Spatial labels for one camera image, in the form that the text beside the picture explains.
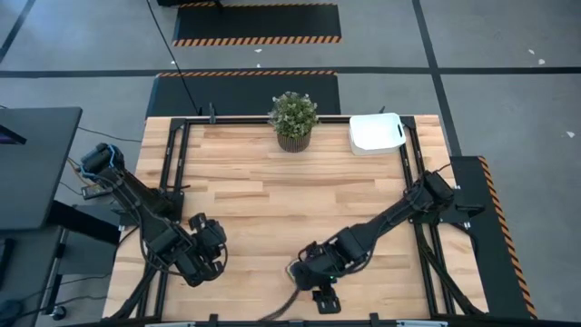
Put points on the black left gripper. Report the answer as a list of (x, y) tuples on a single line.
[(204, 263)]

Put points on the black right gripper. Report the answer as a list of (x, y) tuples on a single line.
[(320, 268)]

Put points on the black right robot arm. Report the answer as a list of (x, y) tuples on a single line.
[(390, 220)]

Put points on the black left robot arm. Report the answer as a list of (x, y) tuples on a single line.
[(136, 200)]

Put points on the white plastic basket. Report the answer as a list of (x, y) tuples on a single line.
[(374, 131)]

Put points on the black power adapter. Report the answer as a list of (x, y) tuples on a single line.
[(93, 193)]

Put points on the black hazard-striped floor mat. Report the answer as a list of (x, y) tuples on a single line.
[(240, 95), (256, 20)]

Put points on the potted plant in ribbed pot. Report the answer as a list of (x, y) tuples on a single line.
[(292, 118)]

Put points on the black desk caster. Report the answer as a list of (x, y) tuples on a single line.
[(58, 312)]

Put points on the black platform with hazard stripe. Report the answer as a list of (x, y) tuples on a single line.
[(495, 254)]

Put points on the black side desk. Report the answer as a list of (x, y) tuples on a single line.
[(36, 168)]

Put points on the dark screen edge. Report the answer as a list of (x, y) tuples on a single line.
[(9, 136)]

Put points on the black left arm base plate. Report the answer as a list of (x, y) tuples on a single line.
[(123, 214)]

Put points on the black metal table frame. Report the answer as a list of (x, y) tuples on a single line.
[(245, 120)]

